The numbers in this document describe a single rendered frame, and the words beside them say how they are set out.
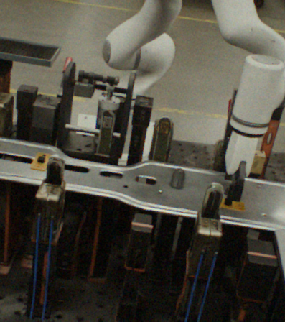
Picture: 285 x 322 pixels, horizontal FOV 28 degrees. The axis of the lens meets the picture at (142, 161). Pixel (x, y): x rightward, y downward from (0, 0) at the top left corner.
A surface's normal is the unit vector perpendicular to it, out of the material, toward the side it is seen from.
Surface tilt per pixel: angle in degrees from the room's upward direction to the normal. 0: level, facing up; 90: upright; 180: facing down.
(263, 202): 0
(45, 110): 90
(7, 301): 0
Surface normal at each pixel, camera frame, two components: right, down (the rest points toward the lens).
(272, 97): 0.55, 0.47
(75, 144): 0.15, -0.87
